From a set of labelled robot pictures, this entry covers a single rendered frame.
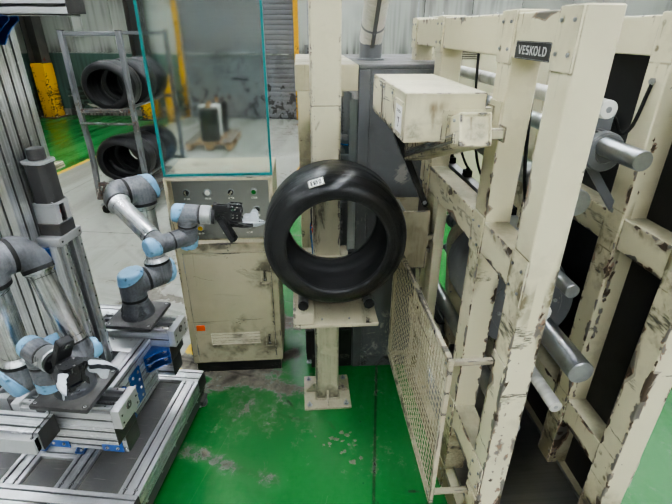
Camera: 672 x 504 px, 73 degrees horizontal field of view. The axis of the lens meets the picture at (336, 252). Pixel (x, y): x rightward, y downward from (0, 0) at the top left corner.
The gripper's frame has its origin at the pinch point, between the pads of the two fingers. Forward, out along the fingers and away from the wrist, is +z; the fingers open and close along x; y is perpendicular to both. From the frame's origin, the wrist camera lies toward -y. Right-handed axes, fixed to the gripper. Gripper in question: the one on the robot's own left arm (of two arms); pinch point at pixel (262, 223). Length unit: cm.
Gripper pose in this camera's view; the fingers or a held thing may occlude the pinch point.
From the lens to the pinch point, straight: 184.9
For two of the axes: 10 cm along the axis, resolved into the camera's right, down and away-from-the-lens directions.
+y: 1.1, -9.0, -4.2
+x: -0.7, -4.3, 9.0
